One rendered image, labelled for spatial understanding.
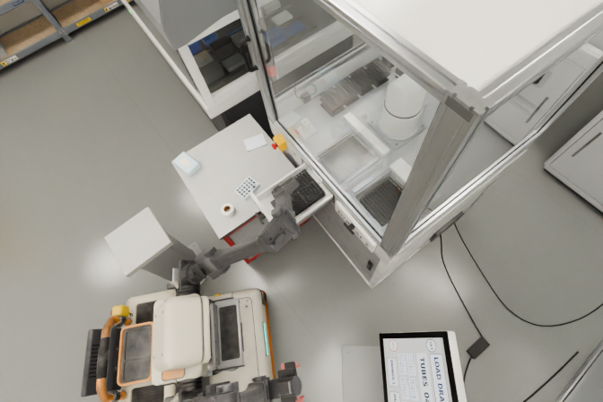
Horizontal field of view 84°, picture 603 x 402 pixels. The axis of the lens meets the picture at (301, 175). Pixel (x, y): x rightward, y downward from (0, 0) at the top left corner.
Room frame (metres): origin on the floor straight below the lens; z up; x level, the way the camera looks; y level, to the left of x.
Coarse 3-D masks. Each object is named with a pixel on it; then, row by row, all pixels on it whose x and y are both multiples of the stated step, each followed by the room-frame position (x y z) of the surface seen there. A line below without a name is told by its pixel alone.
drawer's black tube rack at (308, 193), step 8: (304, 176) 0.86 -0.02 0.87; (304, 184) 0.79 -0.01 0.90; (312, 184) 0.79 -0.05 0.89; (296, 192) 0.75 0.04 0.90; (304, 192) 0.76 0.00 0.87; (312, 192) 0.74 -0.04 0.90; (320, 192) 0.73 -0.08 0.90; (296, 200) 0.71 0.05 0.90; (304, 200) 0.70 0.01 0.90; (312, 200) 0.71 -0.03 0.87; (296, 208) 0.66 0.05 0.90; (304, 208) 0.67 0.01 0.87
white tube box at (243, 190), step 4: (244, 180) 0.93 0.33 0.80; (248, 180) 0.93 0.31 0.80; (252, 180) 0.93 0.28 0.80; (240, 184) 0.92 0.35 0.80; (244, 184) 0.91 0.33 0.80; (248, 184) 0.91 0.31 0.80; (252, 184) 0.90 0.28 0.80; (236, 188) 0.89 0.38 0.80; (240, 188) 0.89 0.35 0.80; (244, 188) 0.88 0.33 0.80; (248, 188) 0.88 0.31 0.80; (252, 188) 0.87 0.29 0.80; (256, 188) 0.88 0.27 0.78; (236, 192) 0.87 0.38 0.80; (240, 192) 0.87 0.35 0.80; (244, 192) 0.87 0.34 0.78; (248, 192) 0.86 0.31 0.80; (240, 196) 0.84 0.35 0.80; (244, 196) 0.85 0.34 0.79; (248, 196) 0.84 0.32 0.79; (244, 200) 0.82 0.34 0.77
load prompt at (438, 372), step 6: (432, 354) -0.06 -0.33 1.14; (438, 354) -0.07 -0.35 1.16; (432, 360) -0.08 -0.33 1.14; (438, 360) -0.08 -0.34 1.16; (432, 366) -0.10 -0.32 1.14; (438, 366) -0.10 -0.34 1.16; (432, 372) -0.11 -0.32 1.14; (438, 372) -0.12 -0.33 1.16; (444, 372) -0.12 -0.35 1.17; (438, 378) -0.13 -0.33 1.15; (444, 378) -0.13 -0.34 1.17; (438, 384) -0.15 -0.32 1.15; (444, 384) -0.15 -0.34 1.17; (438, 390) -0.17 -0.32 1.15; (444, 390) -0.17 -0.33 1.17; (438, 396) -0.18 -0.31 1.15; (444, 396) -0.18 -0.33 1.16
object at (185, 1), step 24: (144, 0) 1.58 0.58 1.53; (168, 0) 1.44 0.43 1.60; (192, 0) 1.49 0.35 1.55; (216, 0) 1.54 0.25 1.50; (168, 24) 1.42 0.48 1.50; (192, 24) 1.47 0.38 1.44; (216, 24) 1.52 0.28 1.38; (192, 72) 1.43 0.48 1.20; (192, 96) 2.34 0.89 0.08; (216, 96) 1.46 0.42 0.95; (240, 96) 1.52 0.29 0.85; (216, 120) 1.74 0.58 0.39; (264, 120) 1.60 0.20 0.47
